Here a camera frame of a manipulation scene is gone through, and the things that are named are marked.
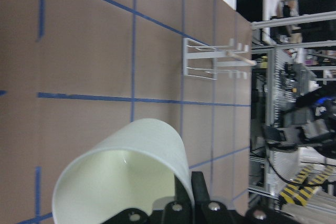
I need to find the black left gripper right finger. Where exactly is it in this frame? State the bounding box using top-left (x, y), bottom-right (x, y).
top-left (161, 172), bottom-right (297, 224)

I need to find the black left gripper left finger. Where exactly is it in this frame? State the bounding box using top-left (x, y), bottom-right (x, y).
top-left (103, 208), bottom-right (150, 224)

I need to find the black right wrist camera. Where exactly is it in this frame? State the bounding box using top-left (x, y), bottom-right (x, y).
top-left (295, 86), bottom-right (335, 108)

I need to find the white wire cup rack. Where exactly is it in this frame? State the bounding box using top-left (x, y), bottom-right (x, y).
top-left (182, 38), bottom-right (257, 80)

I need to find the white plastic cup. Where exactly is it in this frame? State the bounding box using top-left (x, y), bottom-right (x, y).
top-left (52, 119), bottom-right (194, 223)

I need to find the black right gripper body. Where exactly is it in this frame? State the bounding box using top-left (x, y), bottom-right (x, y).
top-left (262, 98), bottom-right (336, 154)

